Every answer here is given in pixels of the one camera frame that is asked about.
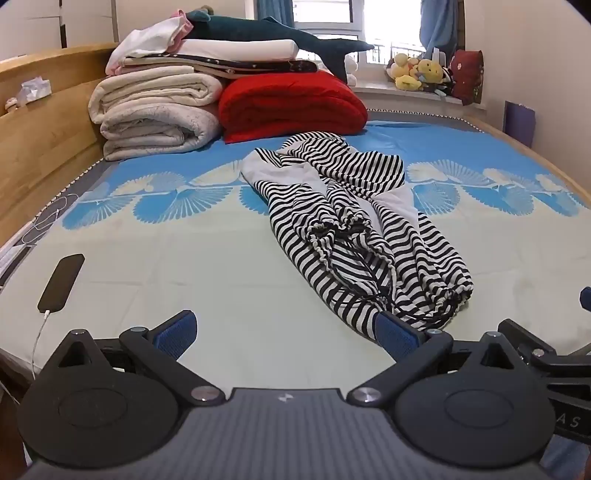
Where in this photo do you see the dark teal shark plush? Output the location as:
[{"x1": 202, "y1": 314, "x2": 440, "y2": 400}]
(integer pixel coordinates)
[{"x1": 185, "y1": 10, "x2": 376, "y2": 85}]

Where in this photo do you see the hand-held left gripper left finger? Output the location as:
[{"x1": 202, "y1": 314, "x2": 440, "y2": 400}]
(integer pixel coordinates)
[{"x1": 44, "y1": 310, "x2": 227, "y2": 407}]

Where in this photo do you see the wide blue curtain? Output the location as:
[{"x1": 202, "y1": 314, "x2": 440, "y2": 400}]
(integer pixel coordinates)
[{"x1": 419, "y1": 0, "x2": 468, "y2": 63}]

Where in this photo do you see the small beige folded blanket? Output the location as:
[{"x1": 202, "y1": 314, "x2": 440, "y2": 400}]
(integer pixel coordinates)
[{"x1": 89, "y1": 65, "x2": 227, "y2": 124}]

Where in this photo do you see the purple box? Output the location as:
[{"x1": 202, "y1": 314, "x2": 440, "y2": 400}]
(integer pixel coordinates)
[{"x1": 504, "y1": 100, "x2": 536, "y2": 148}]

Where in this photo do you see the yellow chick plush toy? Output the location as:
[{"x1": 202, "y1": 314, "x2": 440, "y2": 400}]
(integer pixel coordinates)
[{"x1": 418, "y1": 58, "x2": 448, "y2": 88}]

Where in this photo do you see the black smartphone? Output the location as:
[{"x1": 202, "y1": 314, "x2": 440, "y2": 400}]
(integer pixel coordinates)
[{"x1": 37, "y1": 253, "x2": 86, "y2": 313}]

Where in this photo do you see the red folded blanket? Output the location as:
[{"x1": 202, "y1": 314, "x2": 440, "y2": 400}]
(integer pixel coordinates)
[{"x1": 218, "y1": 70, "x2": 369, "y2": 145}]

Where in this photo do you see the white folded quilt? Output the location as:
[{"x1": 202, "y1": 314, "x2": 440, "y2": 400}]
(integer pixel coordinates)
[{"x1": 178, "y1": 39, "x2": 300, "y2": 62}]

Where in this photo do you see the red bag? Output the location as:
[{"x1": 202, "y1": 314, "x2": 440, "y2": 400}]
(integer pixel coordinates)
[{"x1": 449, "y1": 50, "x2": 485, "y2": 106}]

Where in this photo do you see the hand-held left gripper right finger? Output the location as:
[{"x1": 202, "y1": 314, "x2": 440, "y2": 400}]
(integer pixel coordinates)
[{"x1": 346, "y1": 310, "x2": 529, "y2": 408}]

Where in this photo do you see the window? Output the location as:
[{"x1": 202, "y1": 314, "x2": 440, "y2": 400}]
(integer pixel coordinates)
[{"x1": 291, "y1": 0, "x2": 428, "y2": 58}]

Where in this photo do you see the white wardrobe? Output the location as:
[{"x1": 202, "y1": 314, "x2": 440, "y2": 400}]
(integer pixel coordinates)
[{"x1": 0, "y1": 0, "x2": 118, "y2": 63}]

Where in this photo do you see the pale yellow plush toy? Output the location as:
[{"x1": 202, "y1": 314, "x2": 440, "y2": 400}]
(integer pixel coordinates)
[{"x1": 387, "y1": 52, "x2": 422, "y2": 91}]

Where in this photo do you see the narrow blue curtain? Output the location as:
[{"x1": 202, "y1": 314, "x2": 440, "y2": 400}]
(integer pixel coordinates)
[{"x1": 257, "y1": 0, "x2": 295, "y2": 27}]

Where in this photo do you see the pink white folded cloth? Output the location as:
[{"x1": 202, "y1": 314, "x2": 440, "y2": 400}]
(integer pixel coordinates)
[{"x1": 105, "y1": 10, "x2": 192, "y2": 77}]

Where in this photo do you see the tissue pack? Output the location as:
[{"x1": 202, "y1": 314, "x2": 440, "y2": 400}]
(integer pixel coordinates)
[{"x1": 21, "y1": 78, "x2": 52, "y2": 100}]

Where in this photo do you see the person's jeans leg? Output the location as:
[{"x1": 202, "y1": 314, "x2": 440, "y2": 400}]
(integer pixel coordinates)
[{"x1": 538, "y1": 436, "x2": 589, "y2": 478}]

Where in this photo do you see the wooden bed headboard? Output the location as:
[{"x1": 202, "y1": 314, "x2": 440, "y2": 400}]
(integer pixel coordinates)
[{"x1": 0, "y1": 42, "x2": 122, "y2": 245}]

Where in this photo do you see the wooden bed side rail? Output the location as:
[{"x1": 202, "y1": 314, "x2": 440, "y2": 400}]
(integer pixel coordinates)
[{"x1": 462, "y1": 113, "x2": 591, "y2": 206}]

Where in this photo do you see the blue patterned bed mat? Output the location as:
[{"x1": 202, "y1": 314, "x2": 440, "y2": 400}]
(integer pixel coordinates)
[{"x1": 0, "y1": 108, "x2": 591, "y2": 393}]

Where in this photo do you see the black white striped garment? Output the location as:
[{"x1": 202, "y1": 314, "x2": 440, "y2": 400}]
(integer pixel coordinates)
[{"x1": 240, "y1": 131, "x2": 475, "y2": 344}]

